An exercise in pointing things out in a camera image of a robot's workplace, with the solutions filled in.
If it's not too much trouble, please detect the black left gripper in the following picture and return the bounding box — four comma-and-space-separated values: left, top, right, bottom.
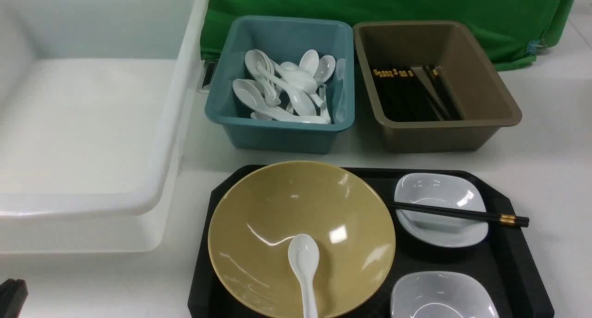
0, 279, 28, 318

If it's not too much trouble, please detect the white ceramic soup spoon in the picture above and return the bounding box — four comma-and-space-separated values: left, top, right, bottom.
288, 234, 320, 318

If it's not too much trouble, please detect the green backdrop cloth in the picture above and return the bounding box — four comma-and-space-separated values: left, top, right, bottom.
201, 0, 574, 71

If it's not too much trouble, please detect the lower grey square dish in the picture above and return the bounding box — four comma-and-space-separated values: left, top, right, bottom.
390, 271, 499, 318

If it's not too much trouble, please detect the grey square dish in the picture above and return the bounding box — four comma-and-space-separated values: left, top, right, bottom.
393, 173, 489, 248
390, 271, 499, 318

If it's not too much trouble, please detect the tan noodle bowl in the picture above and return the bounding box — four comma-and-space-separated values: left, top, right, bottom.
208, 161, 395, 318

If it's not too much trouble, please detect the large white plastic tub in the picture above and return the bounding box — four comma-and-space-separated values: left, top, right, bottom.
0, 0, 209, 255

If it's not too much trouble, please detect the upper grey square dish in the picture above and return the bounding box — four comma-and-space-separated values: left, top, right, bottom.
393, 173, 489, 248

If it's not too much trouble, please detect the brown plastic bin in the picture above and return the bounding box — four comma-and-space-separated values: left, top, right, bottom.
353, 21, 522, 153

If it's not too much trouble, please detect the white spoons pile in bin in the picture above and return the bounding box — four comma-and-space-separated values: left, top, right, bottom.
233, 49, 332, 124

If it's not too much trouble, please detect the blue binder clip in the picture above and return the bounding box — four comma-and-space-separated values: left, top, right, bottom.
525, 39, 549, 56

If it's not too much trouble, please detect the teal plastic bin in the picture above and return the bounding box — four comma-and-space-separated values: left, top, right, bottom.
205, 16, 355, 154

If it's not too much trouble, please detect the black chopsticks bundle in bin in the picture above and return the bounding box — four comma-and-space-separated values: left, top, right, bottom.
371, 65, 463, 122

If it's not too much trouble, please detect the black chopstick pair gold band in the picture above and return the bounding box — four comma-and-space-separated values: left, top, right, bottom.
385, 202, 530, 228

